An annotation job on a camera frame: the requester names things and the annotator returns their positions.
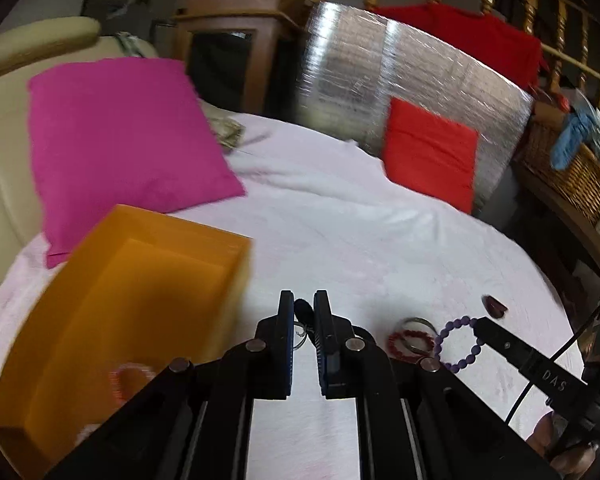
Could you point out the orange cardboard box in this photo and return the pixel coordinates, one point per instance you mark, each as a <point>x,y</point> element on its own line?
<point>130,285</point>

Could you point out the red pillow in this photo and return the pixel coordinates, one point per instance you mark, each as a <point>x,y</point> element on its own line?
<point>430,155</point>

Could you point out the person's right hand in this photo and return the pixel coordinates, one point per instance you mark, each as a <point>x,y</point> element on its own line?
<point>572,460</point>

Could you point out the dark red bangle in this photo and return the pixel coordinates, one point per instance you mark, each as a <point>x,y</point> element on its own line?
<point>495,306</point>

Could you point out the blue cloth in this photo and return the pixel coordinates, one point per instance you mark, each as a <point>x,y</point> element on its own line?
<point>567,142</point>

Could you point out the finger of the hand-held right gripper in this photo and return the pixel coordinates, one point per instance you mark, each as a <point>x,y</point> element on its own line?
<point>525,355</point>

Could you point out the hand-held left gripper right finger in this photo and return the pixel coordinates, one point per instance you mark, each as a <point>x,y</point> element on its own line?
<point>323,350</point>

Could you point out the metal bangle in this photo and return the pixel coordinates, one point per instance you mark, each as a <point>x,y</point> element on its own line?
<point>420,321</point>

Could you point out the silver insulation panel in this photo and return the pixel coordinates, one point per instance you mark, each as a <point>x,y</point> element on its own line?
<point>345,70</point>

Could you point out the beige leather sofa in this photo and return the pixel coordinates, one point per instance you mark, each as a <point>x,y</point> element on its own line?
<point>10,160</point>

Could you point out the patterned cloth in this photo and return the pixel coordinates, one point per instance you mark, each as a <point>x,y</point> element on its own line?
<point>227,132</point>

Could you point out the wooden cabinet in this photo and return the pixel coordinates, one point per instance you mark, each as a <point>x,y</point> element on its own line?
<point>267,45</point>

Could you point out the red cloth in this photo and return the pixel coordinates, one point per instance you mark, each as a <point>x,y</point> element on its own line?
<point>480,40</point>

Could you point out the curved wooden shelf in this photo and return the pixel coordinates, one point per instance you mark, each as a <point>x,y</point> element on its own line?
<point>565,225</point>

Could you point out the pink pillow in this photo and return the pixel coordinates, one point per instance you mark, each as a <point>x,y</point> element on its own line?
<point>120,135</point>

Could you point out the striped cloth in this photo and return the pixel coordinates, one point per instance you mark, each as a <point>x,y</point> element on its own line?
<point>127,44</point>

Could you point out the pale pink blanket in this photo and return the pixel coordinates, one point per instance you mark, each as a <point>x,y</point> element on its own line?
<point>380,240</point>

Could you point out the wicker basket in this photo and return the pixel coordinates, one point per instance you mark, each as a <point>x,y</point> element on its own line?
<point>570,180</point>

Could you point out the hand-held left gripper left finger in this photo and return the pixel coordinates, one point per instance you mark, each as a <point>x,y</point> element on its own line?
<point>286,345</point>

